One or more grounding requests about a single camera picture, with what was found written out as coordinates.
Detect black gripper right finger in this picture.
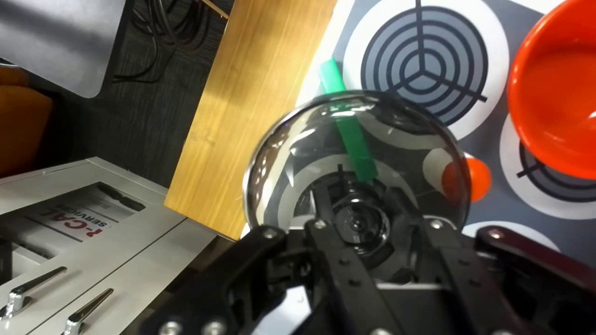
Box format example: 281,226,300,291
397,203,596,335

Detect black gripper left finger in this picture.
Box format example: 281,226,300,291
138,187,399,335

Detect black transparent pot lid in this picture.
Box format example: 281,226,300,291
242,92,471,239

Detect orange white toy bottle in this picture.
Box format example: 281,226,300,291
423,149,492,203

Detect grey metal cabinet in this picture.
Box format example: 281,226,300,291
0,159,214,335

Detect red toy bowl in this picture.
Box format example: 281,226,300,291
507,0,596,179

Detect green toy stick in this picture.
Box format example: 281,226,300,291
319,60,378,183

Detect toy kitchen play set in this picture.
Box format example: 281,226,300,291
315,0,596,267

